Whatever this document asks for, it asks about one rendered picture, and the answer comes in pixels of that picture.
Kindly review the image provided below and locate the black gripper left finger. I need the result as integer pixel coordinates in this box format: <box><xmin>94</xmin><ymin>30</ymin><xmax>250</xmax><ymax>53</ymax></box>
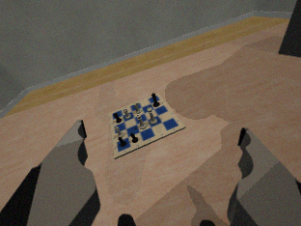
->
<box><xmin>0</xmin><ymin>120</ymin><xmax>100</xmax><ymax>226</ymax></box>

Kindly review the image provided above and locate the blue and cream chessboard with pieces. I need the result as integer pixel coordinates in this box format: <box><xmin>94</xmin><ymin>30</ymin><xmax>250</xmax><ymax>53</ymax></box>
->
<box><xmin>109</xmin><ymin>93</ymin><xmax>185</xmax><ymax>159</ymax></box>

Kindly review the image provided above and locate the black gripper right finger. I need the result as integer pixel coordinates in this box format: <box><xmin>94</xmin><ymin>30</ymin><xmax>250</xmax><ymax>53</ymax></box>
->
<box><xmin>227</xmin><ymin>127</ymin><xmax>301</xmax><ymax>226</ymax></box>

